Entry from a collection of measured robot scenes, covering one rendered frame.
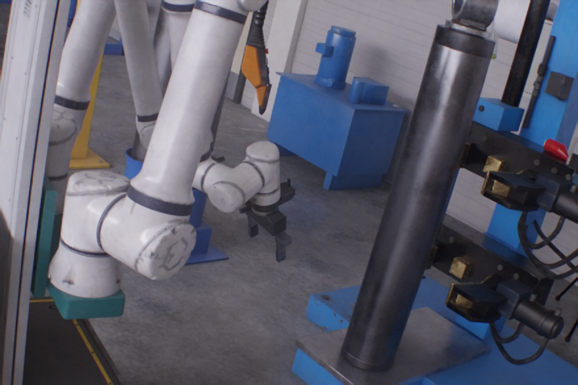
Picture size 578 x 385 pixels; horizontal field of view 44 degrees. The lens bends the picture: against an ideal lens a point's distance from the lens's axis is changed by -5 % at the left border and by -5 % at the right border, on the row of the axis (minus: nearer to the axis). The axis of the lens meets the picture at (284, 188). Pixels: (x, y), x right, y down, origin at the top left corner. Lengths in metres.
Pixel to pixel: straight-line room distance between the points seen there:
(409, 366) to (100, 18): 1.80
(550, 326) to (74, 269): 1.87
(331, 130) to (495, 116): 2.25
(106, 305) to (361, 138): 3.65
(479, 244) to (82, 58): 1.84
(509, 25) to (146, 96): 2.22
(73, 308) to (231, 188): 0.49
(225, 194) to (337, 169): 3.41
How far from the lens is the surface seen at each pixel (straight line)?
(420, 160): 2.65
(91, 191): 1.75
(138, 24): 2.15
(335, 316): 3.40
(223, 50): 1.61
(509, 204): 2.79
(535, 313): 3.04
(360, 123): 5.24
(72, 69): 2.32
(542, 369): 3.54
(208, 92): 1.62
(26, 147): 1.81
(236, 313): 3.42
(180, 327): 3.22
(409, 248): 2.74
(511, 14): 3.90
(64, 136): 2.19
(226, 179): 1.91
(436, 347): 3.30
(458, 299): 2.98
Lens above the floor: 1.63
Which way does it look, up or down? 19 degrees down
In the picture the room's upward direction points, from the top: 14 degrees clockwise
